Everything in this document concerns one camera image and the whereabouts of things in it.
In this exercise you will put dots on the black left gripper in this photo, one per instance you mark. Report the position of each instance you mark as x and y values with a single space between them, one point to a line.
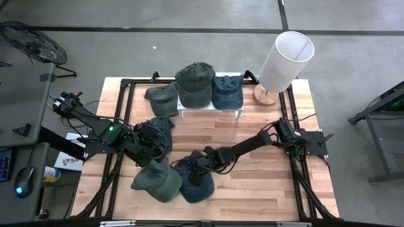
151 138

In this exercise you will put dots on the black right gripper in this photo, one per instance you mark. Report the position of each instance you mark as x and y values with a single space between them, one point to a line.
219 157

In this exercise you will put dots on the blue denim baseball cap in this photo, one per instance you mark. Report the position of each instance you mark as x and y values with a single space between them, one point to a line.
228 91
199 194

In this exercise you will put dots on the grey-green baseball cap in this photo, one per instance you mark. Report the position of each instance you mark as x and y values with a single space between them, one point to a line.
162 101
158 183

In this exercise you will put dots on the dark blue baseball cap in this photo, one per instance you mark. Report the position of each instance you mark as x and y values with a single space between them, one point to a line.
167 126

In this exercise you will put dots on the dark green baseball cap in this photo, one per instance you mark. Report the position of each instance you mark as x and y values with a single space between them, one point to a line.
195 85

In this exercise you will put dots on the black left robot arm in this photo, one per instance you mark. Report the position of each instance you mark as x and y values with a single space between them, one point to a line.
94 123

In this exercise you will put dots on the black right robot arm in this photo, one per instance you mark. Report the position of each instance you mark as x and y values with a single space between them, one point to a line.
249 145

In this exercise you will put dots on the white perforated metal shelf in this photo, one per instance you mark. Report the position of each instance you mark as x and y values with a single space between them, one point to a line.
205 109

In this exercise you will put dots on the white printed box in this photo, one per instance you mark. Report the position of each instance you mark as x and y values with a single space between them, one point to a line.
67 160

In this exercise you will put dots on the white and yellow can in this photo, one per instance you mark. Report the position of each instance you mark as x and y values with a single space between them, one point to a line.
51 174

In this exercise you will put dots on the black round knob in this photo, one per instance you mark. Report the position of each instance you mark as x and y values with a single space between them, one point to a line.
43 214

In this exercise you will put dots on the black computer mouse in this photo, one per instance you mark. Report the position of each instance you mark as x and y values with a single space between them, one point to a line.
24 181

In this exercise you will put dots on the small black desk object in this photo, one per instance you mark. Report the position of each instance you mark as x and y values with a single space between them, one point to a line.
22 130

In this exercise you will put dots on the black tape piece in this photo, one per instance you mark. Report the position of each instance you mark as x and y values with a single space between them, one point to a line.
48 77

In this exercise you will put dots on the grey desk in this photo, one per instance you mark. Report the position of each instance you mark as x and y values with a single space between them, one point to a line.
22 104
19 208

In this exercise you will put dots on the keyboard with coloured keys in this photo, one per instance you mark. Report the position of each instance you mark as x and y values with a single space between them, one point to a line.
4 165

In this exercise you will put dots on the white shade table lamp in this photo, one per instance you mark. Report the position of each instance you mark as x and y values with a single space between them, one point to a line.
284 63

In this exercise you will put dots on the black floor fan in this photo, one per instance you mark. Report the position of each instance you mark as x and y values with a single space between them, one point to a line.
34 44

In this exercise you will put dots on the grey metal stand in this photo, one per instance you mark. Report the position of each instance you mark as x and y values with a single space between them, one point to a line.
378 126

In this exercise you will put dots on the black aluminium mounting frame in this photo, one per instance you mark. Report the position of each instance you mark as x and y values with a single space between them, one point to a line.
122 104

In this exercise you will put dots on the silver metal bracket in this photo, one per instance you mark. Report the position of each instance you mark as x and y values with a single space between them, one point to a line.
293 224
117 223

